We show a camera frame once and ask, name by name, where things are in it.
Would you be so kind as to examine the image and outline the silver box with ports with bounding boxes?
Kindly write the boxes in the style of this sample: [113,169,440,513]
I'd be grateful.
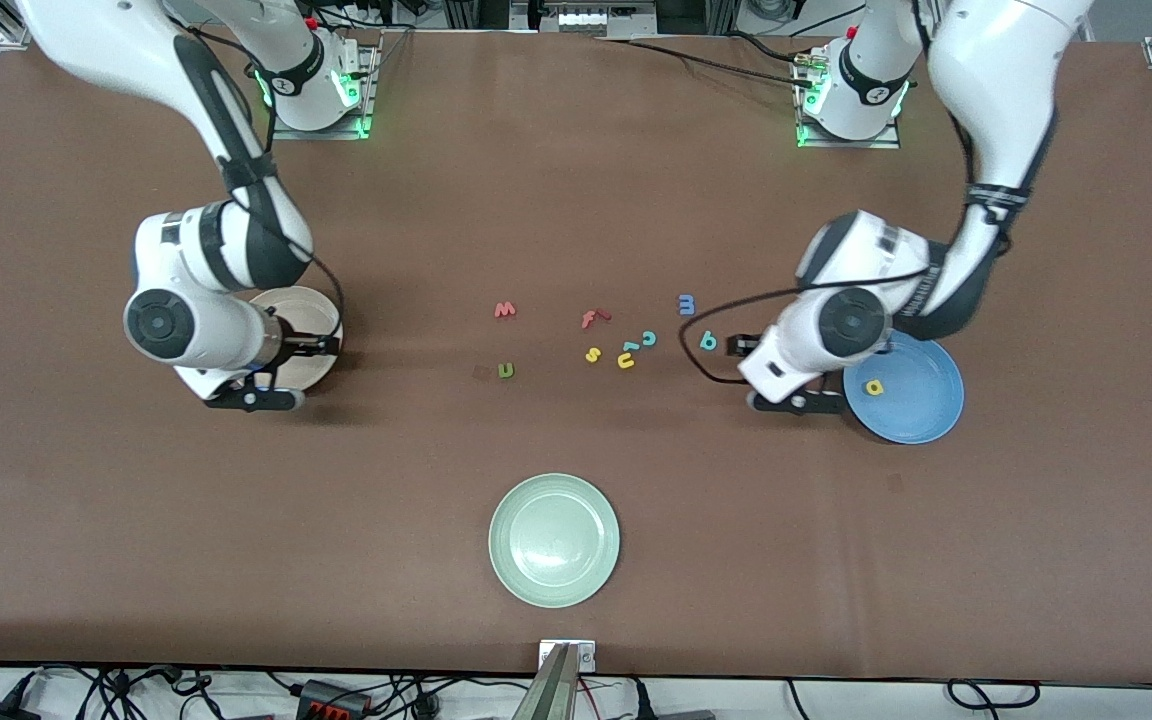
[536,0,659,37]

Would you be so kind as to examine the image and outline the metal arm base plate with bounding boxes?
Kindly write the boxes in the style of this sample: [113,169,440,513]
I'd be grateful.
[794,45,903,151]
[268,40,375,141]

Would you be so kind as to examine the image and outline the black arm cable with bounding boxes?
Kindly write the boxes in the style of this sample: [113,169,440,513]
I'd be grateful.
[161,0,346,341]
[678,265,937,387]

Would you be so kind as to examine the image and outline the long black table cable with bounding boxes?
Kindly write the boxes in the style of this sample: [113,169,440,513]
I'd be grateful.
[596,35,822,89]

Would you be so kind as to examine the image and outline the beige brown plate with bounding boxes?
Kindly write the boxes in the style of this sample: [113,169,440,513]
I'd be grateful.
[251,285,345,391]

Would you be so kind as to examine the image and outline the black looped floor cable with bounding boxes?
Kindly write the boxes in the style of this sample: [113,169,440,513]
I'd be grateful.
[946,680,1043,711]

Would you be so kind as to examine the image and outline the pale green plate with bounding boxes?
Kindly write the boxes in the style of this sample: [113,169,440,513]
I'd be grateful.
[488,473,622,609]

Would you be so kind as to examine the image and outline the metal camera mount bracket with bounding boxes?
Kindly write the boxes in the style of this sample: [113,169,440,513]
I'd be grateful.
[514,640,597,720]

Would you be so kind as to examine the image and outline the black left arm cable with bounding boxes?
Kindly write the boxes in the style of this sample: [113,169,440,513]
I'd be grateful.
[678,265,937,387]

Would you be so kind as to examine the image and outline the blue plate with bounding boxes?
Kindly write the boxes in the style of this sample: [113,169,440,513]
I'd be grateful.
[842,330,966,445]

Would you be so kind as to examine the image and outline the black orange power strip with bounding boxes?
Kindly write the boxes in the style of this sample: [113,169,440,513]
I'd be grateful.
[296,680,373,720]

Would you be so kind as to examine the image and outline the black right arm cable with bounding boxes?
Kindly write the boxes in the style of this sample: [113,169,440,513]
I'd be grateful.
[161,0,346,341]

